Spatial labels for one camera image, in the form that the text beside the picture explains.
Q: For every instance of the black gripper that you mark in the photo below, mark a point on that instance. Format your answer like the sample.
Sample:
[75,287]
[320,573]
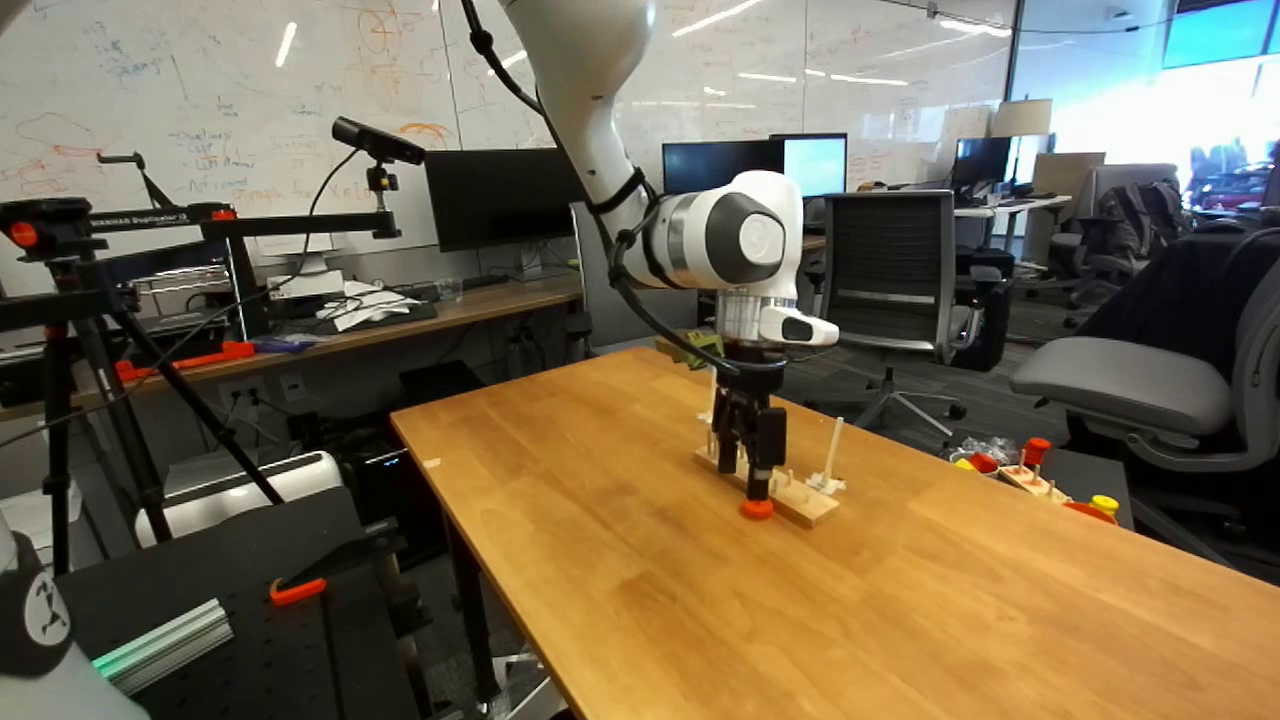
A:
[748,376]

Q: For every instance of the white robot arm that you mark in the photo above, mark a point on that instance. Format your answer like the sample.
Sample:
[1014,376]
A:
[737,241]

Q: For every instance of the wooden peg stand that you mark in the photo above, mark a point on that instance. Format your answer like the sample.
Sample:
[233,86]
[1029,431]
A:
[791,494]

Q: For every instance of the black mesh chair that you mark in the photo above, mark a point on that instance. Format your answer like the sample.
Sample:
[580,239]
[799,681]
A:
[893,269]

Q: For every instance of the wooden toy tray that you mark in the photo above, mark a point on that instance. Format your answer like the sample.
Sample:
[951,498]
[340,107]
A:
[1026,468]

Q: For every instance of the black computer monitor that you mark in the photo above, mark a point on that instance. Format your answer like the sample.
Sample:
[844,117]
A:
[502,196]

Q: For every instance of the grey office chair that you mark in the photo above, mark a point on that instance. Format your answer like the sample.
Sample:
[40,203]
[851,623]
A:
[1197,437]

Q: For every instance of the black clamp orange handle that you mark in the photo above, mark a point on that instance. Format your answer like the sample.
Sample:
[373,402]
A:
[348,555]

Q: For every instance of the black camera tripod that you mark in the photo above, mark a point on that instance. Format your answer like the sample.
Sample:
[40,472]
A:
[80,309]

